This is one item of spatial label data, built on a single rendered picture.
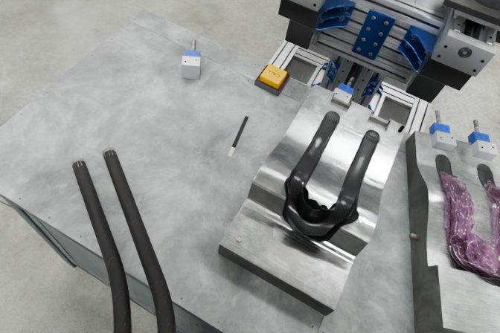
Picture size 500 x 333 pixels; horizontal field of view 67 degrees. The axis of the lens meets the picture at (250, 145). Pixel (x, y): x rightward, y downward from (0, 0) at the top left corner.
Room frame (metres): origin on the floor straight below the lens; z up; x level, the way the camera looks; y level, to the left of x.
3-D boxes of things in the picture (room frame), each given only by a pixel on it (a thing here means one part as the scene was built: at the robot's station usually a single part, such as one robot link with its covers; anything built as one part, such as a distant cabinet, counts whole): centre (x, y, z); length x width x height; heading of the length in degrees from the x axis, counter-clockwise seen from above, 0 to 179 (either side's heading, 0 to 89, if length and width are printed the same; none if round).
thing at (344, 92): (0.80, -0.24, 0.83); 0.13 x 0.05 x 0.05; 159
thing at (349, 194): (0.47, -0.20, 0.92); 0.35 x 0.16 x 0.09; 162
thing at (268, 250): (0.46, -0.18, 0.87); 0.50 x 0.26 x 0.14; 162
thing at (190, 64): (0.81, 0.22, 0.83); 0.13 x 0.05 x 0.05; 10
